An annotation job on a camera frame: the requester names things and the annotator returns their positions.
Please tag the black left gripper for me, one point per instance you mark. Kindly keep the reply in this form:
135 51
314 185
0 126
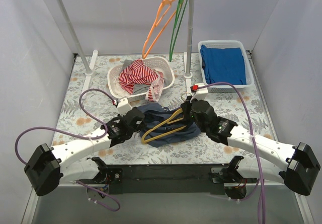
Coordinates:
138 124

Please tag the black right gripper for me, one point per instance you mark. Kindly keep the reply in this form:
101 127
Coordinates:
186 107

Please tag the yellow clothes hanger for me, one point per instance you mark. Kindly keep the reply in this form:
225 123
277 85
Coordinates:
177 116

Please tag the navy blue tank top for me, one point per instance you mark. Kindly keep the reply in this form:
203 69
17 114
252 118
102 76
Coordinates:
154 115

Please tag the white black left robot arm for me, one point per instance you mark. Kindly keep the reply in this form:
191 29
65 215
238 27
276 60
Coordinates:
50 166

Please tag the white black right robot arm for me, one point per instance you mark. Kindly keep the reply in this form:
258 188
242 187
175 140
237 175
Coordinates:
296 166

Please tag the orange clothes hanger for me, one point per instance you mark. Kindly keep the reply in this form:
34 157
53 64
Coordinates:
167 10

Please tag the green clothes hanger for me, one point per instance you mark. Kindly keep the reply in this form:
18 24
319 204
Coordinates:
180 10

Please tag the floral table mat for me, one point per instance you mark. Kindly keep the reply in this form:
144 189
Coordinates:
80 135

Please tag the grey garment in basket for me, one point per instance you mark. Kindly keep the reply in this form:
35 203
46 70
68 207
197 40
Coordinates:
138 88

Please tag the blue folded cloth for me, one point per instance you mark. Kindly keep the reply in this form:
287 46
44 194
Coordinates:
223 65

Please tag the red white striped garment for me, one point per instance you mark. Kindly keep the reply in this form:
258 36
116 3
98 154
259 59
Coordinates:
137 73

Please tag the white rectangular basket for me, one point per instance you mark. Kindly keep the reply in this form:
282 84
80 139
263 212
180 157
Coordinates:
227 44

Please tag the white oval laundry basket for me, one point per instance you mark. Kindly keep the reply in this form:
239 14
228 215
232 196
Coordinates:
157 63

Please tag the silver clothes rack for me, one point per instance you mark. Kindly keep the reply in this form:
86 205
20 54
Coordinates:
89 66

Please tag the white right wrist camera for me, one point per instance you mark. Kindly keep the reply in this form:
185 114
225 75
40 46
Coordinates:
200 92

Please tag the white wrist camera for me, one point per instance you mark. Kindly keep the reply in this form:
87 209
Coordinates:
200 92
122 105

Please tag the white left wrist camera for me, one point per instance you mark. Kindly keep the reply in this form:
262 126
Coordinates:
122 105

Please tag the aluminium frame rail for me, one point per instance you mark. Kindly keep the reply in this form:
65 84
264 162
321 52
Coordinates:
30 209

